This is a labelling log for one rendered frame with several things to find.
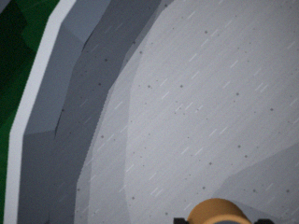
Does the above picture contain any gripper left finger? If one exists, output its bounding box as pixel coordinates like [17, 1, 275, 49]
[174, 217, 190, 224]

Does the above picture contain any tan hollow bushing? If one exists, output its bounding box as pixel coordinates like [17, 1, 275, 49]
[187, 198, 252, 224]

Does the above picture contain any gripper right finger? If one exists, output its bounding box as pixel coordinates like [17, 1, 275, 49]
[254, 219, 275, 224]

